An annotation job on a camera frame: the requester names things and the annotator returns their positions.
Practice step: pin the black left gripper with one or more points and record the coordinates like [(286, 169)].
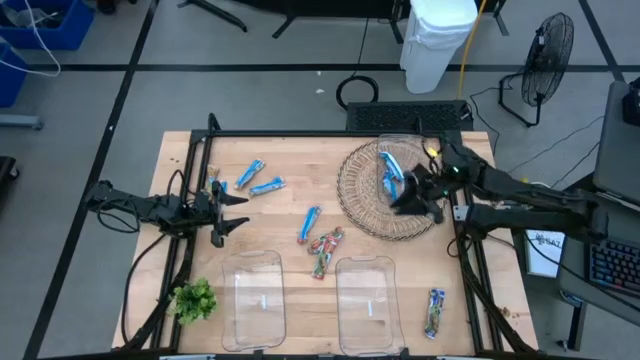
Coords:
[(205, 212)]

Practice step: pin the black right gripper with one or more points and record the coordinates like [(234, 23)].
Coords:
[(434, 195)]

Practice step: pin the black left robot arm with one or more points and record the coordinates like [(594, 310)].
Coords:
[(150, 207)]

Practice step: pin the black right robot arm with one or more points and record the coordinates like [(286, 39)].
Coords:
[(525, 220)]

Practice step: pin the clear plastic bin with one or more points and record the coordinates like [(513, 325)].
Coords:
[(253, 320), (370, 330), (400, 145)]

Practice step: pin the round wicker tray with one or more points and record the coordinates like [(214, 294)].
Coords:
[(357, 200)]

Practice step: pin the black perforated case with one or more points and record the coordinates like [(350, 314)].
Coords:
[(400, 116)]

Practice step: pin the small green plant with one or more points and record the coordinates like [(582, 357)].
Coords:
[(194, 301)]

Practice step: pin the white paper sign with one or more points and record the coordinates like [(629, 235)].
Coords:
[(545, 255)]

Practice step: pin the white trash bin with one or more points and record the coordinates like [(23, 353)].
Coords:
[(432, 50)]

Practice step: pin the black floor fan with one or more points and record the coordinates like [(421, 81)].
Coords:
[(550, 45)]

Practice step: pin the black table with legs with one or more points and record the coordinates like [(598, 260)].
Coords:
[(325, 7)]

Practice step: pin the gray desk top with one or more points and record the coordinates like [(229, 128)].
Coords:
[(617, 150)]

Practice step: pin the gray keyboard shelf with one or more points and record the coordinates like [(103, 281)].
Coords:
[(622, 225)]

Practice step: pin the black backlit keyboard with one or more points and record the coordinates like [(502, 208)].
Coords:
[(615, 262)]

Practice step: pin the black chair edge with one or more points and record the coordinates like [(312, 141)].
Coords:
[(6, 169)]

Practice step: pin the gray metal foot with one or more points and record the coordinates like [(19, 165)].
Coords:
[(20, 121)]

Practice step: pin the black desk device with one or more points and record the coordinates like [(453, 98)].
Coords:
[(632, 105)]

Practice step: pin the blue plastic crate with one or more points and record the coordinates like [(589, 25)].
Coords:
[(10, 80), (70, 30)]

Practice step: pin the black metal table frame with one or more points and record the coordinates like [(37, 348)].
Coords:
[(325, 133)]

